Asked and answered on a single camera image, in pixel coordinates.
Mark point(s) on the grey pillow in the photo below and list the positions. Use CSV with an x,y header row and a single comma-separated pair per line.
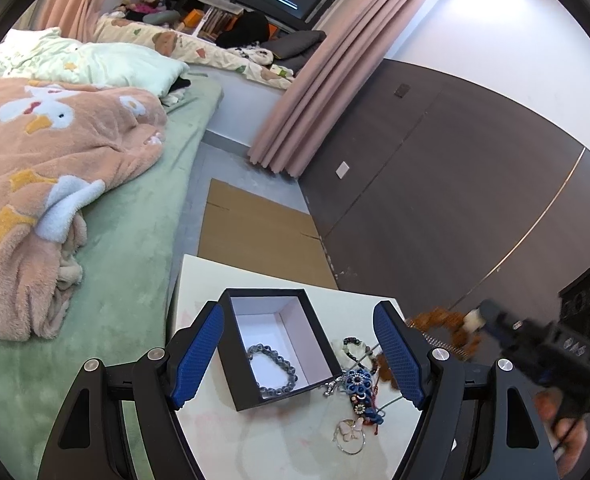
x,y
297,42

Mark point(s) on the pile of plush toys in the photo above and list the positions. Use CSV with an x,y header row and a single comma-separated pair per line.
x,y
147,7

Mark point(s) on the blue flower ornament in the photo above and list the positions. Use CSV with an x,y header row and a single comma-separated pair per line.
x,y
357,382

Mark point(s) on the pale green quilt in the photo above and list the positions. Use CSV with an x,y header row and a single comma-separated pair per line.
x,y
110,62

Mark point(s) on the bear printed quilt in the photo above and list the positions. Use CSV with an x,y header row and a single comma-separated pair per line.
x,y
200,47

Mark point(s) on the small silver charm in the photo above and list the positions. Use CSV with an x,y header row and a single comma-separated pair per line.
x,y
332,387

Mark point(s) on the brown cardboard sheet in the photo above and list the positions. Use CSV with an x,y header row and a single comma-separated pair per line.
x,y
260,240

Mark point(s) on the wide pink curtain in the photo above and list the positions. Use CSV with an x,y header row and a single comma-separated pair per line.
x,y
335,60

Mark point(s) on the black speaker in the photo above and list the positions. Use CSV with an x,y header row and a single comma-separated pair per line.
x,y
587,292

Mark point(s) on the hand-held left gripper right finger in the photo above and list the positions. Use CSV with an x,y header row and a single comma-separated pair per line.
x,y
397,355

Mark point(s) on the green bed sheet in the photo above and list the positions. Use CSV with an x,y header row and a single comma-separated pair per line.
x,y
135,260

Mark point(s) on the black jewelry box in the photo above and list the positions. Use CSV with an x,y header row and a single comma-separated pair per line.
x,y
235,360

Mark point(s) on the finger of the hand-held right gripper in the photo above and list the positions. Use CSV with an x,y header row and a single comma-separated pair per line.
x,y
497,319

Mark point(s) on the pink duck printed blanket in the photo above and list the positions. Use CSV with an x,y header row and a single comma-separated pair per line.
x,y
50,160

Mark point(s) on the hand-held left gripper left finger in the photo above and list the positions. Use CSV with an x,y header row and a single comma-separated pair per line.
x,y
197,355

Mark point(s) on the person's right hand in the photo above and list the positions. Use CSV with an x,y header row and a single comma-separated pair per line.
x,y
567,430

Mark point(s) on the white wall outlet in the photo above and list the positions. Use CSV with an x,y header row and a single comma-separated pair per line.
x,y
343,169

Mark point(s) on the black bag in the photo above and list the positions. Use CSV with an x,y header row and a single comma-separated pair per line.
x,y
242,30

